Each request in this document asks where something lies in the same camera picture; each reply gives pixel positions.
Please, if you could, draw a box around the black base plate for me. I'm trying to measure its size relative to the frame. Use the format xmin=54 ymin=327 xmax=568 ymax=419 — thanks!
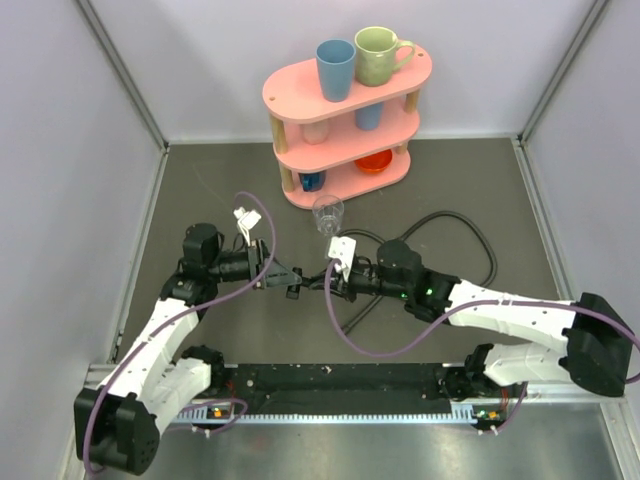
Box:
xmin=212 ymin=363 xmax=477 ymax=415

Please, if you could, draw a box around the black corrugated hose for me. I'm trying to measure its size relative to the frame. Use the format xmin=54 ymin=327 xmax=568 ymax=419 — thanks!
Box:
xmin=337 ymin=210 xmax=499 ymax=336

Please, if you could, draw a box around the pink three-tier shelf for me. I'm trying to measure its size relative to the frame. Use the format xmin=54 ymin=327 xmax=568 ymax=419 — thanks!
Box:
xmin=262 ymin=46 xmax=432 ymax=209

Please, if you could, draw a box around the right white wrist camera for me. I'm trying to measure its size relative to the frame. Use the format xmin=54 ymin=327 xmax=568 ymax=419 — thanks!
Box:
xmin=326 ymin=236 xmax=357 ymax=276

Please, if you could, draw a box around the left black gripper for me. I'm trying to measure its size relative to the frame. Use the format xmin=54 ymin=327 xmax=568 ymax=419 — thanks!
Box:
xmin=208 ymin=238 xmax=302 ymax=290

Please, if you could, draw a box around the black valve fitting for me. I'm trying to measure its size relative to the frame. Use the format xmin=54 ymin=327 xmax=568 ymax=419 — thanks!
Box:
xmin=286 ymin=267 xmax=312 ymax=300

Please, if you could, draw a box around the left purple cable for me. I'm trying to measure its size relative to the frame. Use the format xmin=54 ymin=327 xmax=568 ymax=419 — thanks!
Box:
xmin=84 ymin=191 xmax=277 ymax=474

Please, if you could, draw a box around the pink cup middle shelf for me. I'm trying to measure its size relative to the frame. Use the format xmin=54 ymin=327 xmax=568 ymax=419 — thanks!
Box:
xmin=301 ymin=120 xmax=330 ymax=145

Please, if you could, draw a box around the dark blue mug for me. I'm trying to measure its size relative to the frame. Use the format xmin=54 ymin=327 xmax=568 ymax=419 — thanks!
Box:
xmin=298 ymin=171 xmax=326 ymax=193

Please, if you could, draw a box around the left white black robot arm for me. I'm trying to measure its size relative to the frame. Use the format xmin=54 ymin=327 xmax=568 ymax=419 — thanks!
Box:
xmin=74 ymin=223 xmax=302 ymax=475

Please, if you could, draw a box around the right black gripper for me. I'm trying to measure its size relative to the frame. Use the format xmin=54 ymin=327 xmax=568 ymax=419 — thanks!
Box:
xmin=312 ymin=259 xmax=410 ymax=303

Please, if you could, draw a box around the blue cup middle shelf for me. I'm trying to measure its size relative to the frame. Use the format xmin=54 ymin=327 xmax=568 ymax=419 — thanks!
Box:
xmin=355 ymin=102 xmax=384 ymax=131

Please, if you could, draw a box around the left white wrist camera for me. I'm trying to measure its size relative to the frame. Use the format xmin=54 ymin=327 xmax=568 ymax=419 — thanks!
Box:
xmin=233 ymin=207 xmax=262 ymax=246

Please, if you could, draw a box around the aluminium rail frame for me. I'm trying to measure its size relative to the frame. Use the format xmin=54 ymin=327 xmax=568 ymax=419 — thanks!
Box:
xmin=82 ymin=362 xmax=626 ymax=426

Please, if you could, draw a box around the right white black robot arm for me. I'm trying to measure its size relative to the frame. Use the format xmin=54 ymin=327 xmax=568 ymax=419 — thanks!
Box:
xmin=323 ymin=236 xmax=639 ymax=398

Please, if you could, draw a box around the green ceramic mug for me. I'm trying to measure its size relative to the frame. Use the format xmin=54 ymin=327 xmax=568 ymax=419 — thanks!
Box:
xmin=354 ymin=26 xmax=416 ymax=87

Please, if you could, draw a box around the blue tumbler on top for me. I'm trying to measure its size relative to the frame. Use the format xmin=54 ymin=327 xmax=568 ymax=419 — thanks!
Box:
xmin=316 ymin=39 xmax=355 ymax=102

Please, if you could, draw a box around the orange bowl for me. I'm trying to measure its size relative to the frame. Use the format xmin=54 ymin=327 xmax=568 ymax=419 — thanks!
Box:
xmin=354 ymin=149 xmax=394 ymax=175

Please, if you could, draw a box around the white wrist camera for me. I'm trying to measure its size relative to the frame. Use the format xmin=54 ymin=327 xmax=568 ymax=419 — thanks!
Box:
xmin=233 ymin=207 xmax=262 ymax=246
xmin=326 ymin=236 xmax=357 ymax=276

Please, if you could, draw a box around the clear plastic cup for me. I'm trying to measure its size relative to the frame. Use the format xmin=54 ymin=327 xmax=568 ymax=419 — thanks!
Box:
xmin=312 ymin=195 xmax=344 ymax=236

